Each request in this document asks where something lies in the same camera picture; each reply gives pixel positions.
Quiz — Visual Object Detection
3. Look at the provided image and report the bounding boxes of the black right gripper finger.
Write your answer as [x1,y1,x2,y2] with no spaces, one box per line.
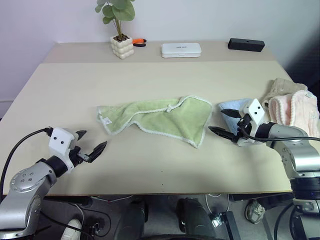
[220,108,242,119]
[207,126,239,144]

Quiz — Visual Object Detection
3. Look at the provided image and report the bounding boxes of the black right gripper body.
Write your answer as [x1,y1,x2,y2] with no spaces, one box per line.
[234,113,254,144]

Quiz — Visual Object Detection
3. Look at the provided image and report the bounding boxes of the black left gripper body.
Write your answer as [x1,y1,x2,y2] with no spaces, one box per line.
[68,146,91,168]

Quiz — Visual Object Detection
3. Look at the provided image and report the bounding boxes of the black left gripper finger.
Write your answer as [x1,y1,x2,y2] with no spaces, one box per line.
[87,141,108,164]
[75,129,88,144]

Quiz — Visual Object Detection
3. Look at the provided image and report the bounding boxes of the light blue cloth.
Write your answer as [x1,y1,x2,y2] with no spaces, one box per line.
[218,97,253,136]

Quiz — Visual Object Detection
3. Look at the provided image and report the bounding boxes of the beige towel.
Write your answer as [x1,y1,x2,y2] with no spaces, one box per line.
[261,77,309,111]

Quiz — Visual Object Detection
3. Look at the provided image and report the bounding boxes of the pink and beige cloth pile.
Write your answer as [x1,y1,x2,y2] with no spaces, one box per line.
[267,89,320,138]

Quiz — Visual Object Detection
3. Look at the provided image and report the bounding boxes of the green towel with white trim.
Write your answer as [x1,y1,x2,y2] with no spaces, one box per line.
[96,94,214,150]

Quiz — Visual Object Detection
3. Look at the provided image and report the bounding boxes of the black rectangular box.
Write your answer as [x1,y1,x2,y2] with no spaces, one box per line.
[227,37,266,53]

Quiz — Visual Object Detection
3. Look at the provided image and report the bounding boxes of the white shoe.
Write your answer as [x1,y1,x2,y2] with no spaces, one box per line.
[60,219,83,240]

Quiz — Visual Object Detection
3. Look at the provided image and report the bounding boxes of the dark rounded shape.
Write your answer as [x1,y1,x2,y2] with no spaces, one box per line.
[175,196,217,239]
[113,199,149,240]

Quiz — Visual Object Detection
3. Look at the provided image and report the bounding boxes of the white flat case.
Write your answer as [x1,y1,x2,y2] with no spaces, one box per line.
[160,42,203,59]

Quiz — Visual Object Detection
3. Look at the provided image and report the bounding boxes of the grey white sneaker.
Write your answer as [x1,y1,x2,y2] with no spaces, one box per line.
[244,199,267,224]

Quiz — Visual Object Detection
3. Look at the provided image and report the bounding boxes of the black metal stand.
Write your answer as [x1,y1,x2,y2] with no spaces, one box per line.
[211,211,242,240]

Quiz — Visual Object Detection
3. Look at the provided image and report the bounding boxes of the white bubble plant pot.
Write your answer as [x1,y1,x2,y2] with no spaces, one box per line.
[110,34,136,61]

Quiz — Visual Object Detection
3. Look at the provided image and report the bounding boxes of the green leafy plant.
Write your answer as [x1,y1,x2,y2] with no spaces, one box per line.
[94,0,137,41]

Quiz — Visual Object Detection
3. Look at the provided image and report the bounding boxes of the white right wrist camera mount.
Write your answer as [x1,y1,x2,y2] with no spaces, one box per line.
[236,98,269,147]

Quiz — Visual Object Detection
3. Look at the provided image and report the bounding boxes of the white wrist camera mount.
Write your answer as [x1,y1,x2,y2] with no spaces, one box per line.
[236,98,269,147]
[48,127,79,166]

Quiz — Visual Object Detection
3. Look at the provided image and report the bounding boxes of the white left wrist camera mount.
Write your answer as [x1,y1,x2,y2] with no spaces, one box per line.
[48,127,79,166]

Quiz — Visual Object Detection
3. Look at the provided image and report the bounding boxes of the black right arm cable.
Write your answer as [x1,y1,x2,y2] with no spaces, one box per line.
[237,119,320,144]

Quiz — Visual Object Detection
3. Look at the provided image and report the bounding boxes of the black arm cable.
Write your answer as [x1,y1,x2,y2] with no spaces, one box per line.
[0,127,55,198]
[237,119,320,144]

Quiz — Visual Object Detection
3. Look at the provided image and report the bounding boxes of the black floor cable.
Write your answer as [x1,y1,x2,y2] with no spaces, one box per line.
[41,199,112,240]

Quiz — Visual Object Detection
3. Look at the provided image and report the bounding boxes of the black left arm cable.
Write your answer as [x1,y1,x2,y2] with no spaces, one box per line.
[0,127,55,198]

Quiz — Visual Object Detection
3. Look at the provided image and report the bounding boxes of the white floor cable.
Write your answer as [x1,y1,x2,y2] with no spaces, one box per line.
[204,193,231,216]

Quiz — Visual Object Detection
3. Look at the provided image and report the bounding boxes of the orange handled pliers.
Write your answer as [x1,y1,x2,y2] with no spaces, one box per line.
[131,37,148,48]

